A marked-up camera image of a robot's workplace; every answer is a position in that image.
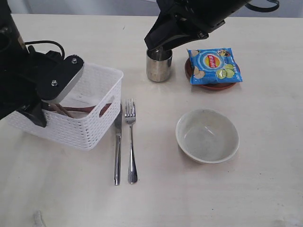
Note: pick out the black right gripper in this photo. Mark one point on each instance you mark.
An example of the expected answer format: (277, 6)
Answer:
(184, 21)

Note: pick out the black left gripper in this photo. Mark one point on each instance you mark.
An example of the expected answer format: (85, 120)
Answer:
(19, 74)

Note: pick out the brown spoon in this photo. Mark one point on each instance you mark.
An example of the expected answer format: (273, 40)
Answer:
(65, 110)

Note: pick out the stainless steel cup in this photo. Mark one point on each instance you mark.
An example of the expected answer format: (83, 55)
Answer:
(158, 64)

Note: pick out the blue chips bag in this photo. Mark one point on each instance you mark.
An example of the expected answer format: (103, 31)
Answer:
(213, 66)

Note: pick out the brown round plate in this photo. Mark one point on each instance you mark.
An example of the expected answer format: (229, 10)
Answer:
(211, 87)

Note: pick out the white perforated plastic basket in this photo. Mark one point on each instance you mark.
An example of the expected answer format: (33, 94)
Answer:
(98, 86)

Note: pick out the silver table knife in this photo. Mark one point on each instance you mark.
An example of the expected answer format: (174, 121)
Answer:
(118, 135)

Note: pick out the silver fork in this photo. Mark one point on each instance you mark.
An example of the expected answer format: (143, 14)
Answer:
(130, 119)

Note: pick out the pale green bowl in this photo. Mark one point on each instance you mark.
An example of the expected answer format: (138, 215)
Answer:
(206, 136)

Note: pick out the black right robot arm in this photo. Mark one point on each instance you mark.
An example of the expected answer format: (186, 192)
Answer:
(184, 21)

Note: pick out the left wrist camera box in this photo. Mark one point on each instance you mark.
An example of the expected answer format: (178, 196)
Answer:
(57, 84)

